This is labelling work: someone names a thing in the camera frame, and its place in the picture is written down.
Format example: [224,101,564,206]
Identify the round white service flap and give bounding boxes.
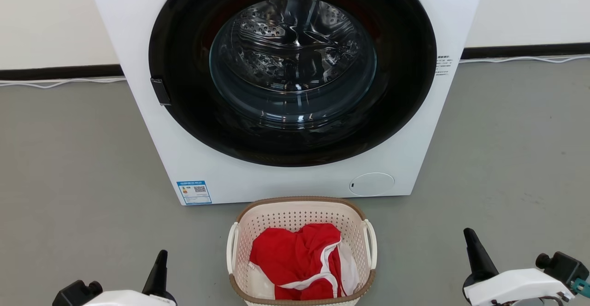
[349,172,395,197]

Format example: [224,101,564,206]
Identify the white floor cable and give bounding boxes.
[460,54,590,64]
[0,76,127,89]

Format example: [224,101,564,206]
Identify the blue energy label sticker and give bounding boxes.
[177,180,213,205]

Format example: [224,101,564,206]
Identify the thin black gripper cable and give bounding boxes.
[491,295,566,306]

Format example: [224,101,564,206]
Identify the black washer door handle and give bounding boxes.
[151,78,172,106]

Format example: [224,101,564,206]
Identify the red and white garment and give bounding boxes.
[249,223,361,301]

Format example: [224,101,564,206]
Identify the white front-load washing machine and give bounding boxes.
[84,0,488,206]

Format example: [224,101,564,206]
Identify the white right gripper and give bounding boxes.
[463,228,575,306]

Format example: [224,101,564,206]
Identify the round dark glass washer door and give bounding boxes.
[148,0,437,167]

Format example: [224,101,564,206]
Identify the clear printed text label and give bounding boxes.
[435,54,455,77]

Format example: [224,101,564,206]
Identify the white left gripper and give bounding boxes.
[83,250,178,306]

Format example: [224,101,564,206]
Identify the beige perforated plastic laundry basket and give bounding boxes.
[226,197,378,306]

